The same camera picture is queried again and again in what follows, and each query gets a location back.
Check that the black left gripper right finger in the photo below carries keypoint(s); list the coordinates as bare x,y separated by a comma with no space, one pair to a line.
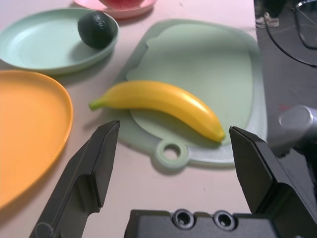
262,173

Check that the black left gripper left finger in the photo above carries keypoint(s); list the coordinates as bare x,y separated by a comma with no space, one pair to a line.
84,178

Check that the yellow toy banana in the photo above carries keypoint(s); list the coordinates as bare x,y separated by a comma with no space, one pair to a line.
161,101

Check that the dark green toy avocado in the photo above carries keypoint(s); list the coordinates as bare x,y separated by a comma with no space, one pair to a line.
96,29

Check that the red watermelon slice toy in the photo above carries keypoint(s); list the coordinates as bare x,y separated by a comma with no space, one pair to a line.
121,3

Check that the yellow plastic plate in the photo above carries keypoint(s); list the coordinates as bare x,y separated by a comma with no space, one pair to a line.
29,124

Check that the green cutting board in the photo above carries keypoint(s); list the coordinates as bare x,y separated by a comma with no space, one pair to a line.
198,62

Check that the mint green plastic plate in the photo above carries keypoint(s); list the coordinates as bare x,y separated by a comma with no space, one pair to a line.
42,42

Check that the white sneaker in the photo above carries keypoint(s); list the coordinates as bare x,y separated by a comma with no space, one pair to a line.
272,21
260,22

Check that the dark trouser legs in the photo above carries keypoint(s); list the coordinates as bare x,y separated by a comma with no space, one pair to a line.
275,7

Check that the pink plastic plate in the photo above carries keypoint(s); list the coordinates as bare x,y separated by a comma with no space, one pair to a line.
123,13

